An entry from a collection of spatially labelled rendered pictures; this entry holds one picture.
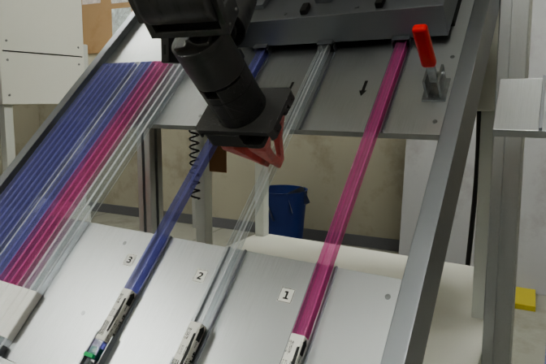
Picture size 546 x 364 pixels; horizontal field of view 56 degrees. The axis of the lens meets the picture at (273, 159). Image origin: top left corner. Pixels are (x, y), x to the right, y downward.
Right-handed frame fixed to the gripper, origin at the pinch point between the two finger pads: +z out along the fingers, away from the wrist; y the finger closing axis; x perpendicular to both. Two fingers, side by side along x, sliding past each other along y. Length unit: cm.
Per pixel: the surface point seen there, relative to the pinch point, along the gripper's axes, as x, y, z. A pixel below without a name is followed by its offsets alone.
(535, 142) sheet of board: -160, -12, 193
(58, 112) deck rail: -7.1, 46.9, 0.1
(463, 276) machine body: -21, -11, 70
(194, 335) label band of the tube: 22.8, -0.7, -0.9
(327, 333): 18.9, -13.2, 0.7
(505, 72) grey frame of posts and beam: -27.9, -22.4, 13.4
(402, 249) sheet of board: -104, 53, 226
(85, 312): 23.4, 16.2, 0.5
